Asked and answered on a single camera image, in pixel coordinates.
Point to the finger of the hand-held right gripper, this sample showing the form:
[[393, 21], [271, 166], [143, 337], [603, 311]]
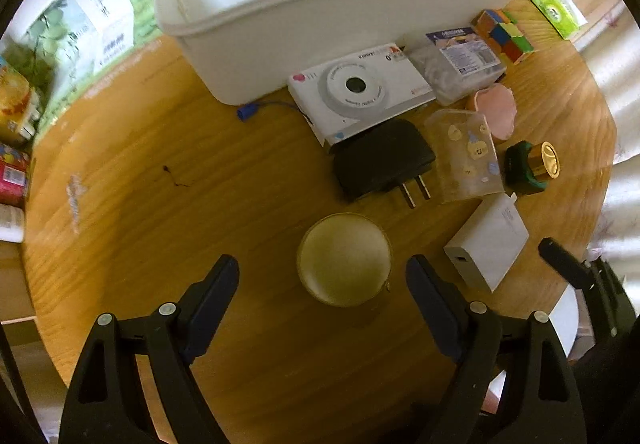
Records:
[[612, 294], [565, 259]]

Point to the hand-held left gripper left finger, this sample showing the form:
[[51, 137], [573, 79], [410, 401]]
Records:
[[212, 304]]

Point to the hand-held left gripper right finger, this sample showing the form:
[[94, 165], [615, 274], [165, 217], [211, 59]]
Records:
[[432, 304]]

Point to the white charger block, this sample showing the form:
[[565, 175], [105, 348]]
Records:
[[490, 244]]

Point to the round beige tin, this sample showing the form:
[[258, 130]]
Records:
[[345, 256]]

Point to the green and gold bottle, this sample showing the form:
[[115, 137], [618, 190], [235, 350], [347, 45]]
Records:
[[542, 162]]

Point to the clear case with stickers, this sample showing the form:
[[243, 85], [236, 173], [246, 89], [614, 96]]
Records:
[[460, 164]]

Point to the pink shell-shaped dish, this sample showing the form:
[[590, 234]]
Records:
[[500, 112]]

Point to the colourful puzzle cube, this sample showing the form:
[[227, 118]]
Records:
[[505, 37]]

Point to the white plastic storage bin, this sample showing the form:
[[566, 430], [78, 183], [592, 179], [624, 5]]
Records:
[[300, 24]]

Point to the black power adapter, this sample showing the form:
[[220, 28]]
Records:
[[380, 159]]

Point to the white fabric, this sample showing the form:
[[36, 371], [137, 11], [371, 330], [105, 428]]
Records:
[[617, 89]]

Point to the white plastic bottle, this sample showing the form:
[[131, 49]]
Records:
[[10, 223]]

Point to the clear box with label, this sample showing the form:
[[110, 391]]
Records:
[[465, 59]]

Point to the pink-labelled bottle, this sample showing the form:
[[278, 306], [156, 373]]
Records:
[[12, 174]]

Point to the green tissue pack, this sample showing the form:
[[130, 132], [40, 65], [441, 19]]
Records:
[[560, 12]]

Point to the green leaf-print mat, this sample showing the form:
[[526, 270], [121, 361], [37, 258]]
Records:
[[55, 44]]

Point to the white compact camera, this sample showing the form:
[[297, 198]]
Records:
[[320, 94]]

